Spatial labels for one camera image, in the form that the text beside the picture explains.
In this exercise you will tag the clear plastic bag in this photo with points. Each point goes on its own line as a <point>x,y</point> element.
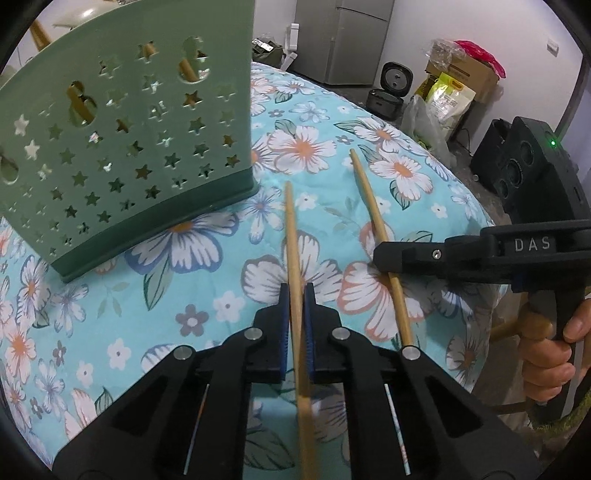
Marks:
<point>422,122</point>

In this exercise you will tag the crumpled clear plastic wrap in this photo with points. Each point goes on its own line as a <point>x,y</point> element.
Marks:
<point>443,50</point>

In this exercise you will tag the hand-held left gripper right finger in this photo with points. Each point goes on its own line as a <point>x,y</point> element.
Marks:
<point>308,341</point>

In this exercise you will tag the pale round bowl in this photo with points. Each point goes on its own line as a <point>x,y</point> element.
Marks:
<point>87,14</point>

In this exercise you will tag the dark green bag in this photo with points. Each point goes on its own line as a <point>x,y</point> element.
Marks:
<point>268,53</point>

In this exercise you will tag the person's right hand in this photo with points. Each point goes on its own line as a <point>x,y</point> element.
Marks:
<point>545,369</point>

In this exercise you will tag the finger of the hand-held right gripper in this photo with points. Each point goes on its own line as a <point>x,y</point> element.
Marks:
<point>415,256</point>

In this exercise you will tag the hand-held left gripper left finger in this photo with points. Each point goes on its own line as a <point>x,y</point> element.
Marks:
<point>286,332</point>

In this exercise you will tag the brown cardboard box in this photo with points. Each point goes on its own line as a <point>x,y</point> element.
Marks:
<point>475,76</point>

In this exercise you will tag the green perforated utensil holder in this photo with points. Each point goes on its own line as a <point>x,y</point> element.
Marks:
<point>138,230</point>

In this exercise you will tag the floral blue tablecloth table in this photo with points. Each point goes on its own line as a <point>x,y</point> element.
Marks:
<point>221,258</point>

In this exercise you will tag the white upright appliance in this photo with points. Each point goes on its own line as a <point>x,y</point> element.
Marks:
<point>293,39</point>

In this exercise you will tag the green shaggy cushion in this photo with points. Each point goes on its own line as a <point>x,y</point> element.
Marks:
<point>570,415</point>

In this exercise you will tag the yellow and white sack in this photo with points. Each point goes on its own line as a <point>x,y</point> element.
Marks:
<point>448,99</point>

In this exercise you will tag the red plastic bag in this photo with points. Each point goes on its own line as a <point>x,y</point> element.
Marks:
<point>485,57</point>

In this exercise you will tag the grey refrigerator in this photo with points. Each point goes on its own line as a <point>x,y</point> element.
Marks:
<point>346,41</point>

